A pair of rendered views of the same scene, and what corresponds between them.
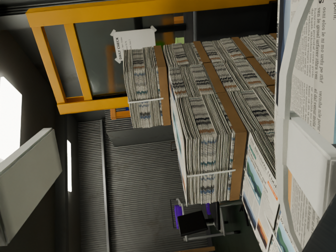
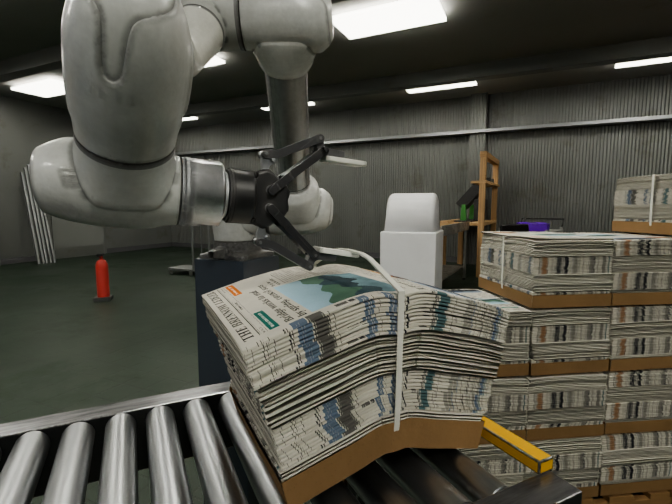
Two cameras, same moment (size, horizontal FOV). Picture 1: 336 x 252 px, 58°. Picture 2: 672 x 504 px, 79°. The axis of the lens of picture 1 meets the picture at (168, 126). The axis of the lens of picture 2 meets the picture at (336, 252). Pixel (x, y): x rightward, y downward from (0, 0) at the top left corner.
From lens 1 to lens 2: 0.53 m
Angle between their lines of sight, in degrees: 46
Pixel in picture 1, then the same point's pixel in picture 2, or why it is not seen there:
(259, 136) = (521, 319)
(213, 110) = (578, 281)
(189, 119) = (569, 250)
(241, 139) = (526, 300)
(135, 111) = (640, 183)
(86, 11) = not seen: outside the picture
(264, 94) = (594, 350)
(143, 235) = (526, 177)
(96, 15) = not seen: outside the picture
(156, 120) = (621, 211)
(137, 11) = not seen: outside the picture
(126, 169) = (640, 156)
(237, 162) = (508, 292)
